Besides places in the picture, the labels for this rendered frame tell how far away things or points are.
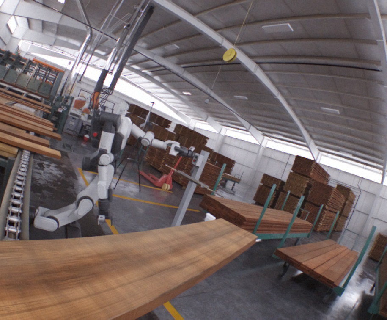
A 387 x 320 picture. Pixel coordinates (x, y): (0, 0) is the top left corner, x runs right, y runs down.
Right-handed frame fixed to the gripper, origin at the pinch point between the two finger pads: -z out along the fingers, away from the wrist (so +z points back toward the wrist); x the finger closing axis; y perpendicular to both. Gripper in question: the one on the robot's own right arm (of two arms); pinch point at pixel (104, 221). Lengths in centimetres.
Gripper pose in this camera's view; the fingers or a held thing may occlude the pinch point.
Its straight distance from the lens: 180.4
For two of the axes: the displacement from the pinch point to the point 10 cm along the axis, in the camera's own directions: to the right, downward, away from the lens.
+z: 0.6, -9.9, -1.4
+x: 9.9, 0.5, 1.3
